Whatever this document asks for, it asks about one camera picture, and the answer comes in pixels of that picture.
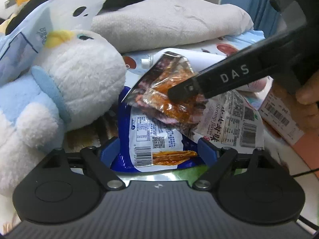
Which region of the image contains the pink cardboard storage box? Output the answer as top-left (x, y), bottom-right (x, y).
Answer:
top-left (257, 77), bottom-right (318, 169)

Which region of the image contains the person right hand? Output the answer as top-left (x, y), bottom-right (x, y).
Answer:
top-left (272, 70), bottom-right (319, 132)

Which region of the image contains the shrimp flavor snack packet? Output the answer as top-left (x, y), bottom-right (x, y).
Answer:
top-left (183, 90), bottom-right (264, 154)

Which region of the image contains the brown meat snack packet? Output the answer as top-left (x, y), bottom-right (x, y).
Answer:
top-left (122, 65), bottom-right (207, 134)

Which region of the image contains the grey duvet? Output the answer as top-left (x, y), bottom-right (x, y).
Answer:
top-left (91, 0), bottom-right (254, 53)

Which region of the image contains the blue curtain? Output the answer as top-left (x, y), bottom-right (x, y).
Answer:
top-left (248, 0), bottom-right (280, 38)

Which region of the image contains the blue white snack packet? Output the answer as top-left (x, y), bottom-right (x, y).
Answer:
top-left (111, 86), bottom-right (204, 173)

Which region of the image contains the white blue paper bag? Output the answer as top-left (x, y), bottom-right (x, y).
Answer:
top-left (1, 0), bottom-right (106, 85)

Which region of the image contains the white blue tube bottle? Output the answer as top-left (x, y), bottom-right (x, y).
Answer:
top-left (122, 47), bottom-right (275, 93)

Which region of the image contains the white blue penguin plush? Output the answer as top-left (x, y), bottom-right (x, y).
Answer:
top-left (0, 29), bottom-right (127, 198)

